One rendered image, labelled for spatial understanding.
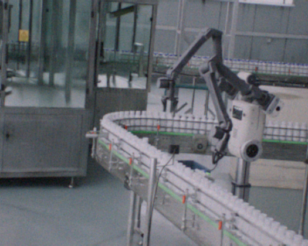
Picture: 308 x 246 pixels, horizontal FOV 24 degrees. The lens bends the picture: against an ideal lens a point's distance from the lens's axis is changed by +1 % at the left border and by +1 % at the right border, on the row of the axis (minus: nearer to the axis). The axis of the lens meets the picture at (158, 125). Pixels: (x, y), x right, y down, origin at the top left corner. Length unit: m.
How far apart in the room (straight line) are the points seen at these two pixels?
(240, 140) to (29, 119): 3.40
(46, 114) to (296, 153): 2.77
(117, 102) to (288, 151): 4.00
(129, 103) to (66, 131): 2.36
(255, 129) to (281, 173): 4.13
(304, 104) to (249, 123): 4.07
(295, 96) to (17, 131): 3.33
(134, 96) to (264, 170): 2.29
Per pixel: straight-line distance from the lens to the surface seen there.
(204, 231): 3.89
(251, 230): 3.49
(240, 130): 4.80
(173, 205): 4.26
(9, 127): 7.68
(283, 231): 3.28
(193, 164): 5.45
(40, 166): 7.84
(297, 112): 8.80
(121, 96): 9.96
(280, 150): 6.46
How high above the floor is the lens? 2.11
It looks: 10 degrees down
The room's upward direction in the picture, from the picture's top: 5 degrees clockwise
